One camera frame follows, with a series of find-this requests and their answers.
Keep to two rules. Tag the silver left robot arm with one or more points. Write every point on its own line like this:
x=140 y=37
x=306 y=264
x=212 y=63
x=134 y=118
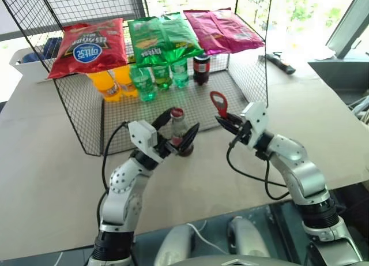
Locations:
x=121 y=182

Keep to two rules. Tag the red bottle opener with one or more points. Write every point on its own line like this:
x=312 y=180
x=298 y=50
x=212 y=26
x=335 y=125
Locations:
x=220 y=103

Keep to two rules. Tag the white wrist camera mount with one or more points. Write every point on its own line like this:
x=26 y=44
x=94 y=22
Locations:
x=257 y=119
x=142 y=134

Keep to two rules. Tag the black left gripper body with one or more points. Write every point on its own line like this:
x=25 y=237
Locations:
x=168 y=147

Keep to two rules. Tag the green chips bag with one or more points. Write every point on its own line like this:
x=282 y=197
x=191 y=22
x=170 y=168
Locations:
x=145 y=44
x=180 y=36

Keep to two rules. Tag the red chips bag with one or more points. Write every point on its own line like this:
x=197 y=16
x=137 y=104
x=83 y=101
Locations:
x=92 y=51

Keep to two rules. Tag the dark monitor frame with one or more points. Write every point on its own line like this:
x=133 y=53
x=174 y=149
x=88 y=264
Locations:
x=350 y=26

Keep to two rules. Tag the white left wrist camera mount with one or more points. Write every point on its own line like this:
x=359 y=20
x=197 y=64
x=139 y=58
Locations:
x=142 y=134

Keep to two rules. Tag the silver rounded robot leg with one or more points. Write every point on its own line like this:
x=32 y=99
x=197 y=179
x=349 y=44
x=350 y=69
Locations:
x=248 y=237
x=176 y=243

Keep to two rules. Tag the magenta chips bag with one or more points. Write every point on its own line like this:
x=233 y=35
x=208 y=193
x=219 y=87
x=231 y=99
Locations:
x=206 y=32
x=236 y=32

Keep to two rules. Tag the dark cola plastic bottle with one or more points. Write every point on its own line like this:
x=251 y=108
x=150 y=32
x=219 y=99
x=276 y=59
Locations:
x=201 y=69

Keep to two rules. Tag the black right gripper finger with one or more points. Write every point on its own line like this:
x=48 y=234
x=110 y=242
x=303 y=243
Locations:
x=235 y=118
x=229 y=124

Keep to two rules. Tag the orange soda plastic bottle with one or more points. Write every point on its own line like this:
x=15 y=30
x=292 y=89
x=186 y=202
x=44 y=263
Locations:
x=127 y=81
x=108 y=87

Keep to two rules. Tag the green soda plastic bottle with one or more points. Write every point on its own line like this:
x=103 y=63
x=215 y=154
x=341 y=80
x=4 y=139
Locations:
x=180 y=72
x=162 y=77
x=144 y=84

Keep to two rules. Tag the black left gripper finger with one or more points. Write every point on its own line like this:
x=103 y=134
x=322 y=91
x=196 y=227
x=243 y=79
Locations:
x=190 y=137
x=162 y=116

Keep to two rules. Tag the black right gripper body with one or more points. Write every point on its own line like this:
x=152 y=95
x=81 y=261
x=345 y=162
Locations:
x=243 y=131

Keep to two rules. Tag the dark blue packets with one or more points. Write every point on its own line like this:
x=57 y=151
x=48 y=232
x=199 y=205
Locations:
x=53 y=48

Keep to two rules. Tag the glass bottle with red cap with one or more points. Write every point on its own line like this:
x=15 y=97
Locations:
x=178 y=127

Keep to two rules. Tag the white plastic bin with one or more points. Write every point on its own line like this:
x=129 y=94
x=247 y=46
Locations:
x=26 y=68

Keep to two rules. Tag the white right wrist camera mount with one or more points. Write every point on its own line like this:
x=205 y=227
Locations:
x=257 y=119

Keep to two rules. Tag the dark rounded robot torso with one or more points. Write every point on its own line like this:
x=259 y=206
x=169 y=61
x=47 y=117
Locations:
x=230 y=261

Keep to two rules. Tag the grey side desk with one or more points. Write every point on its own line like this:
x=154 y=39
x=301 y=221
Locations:
x=340 y=75

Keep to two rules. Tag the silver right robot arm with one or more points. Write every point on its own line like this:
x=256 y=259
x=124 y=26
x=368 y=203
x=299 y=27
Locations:
x=302 y=173

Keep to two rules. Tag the black handheld device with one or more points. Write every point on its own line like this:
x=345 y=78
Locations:
x=281 y=63

